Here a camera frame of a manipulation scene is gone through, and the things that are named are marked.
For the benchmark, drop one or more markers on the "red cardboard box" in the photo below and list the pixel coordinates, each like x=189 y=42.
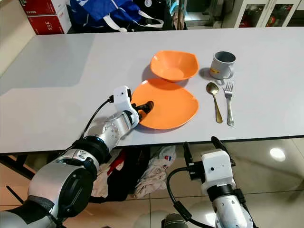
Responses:
x=40 y=5

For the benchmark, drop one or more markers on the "white crumpled cloth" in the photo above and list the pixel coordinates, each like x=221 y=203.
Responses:
x=154 y=173

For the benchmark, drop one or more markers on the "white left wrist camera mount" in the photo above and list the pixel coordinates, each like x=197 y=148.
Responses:
x=122 y=99

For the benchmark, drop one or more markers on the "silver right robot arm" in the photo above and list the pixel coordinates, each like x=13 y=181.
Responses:
x=232 y=211

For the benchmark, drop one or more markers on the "black bag with red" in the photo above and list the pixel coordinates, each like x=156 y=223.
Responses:
x=116 y=180

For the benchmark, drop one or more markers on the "bronze metal spoon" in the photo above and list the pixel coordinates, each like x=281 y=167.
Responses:
x=212 y=88

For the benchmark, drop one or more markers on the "orange plastic plate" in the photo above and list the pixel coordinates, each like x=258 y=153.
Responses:
x=173 y=107

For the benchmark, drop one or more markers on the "blue fabric bag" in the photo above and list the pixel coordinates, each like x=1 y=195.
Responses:
x=104 y=12

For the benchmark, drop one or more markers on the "white glass door cabinet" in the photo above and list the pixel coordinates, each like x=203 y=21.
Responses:
x=266 y=12

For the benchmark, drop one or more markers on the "orange plastic bowl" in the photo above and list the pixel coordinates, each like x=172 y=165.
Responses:
x=175 y=64

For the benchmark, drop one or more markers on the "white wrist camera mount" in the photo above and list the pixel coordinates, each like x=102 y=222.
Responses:
x=122 y=99
x=217 y=167

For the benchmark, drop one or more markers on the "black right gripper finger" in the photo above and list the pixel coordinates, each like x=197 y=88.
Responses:
x=221 y=144
x=187 y=153

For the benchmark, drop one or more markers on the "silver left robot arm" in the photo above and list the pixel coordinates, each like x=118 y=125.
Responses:
x=66 y=183

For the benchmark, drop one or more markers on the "red box with numerals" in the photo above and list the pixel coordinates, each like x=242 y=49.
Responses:
x=47 y=24

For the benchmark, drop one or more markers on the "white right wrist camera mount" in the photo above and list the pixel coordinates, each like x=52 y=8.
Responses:
x=217 y=167

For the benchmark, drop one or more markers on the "silver metal fork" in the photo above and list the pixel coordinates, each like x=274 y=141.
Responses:
x=229 y=94

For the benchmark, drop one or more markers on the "grey robot leg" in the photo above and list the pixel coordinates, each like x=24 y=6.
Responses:
x=175 y=221

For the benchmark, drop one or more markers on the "grey ceramic mug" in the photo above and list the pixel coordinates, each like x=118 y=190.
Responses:
x=222 y=66

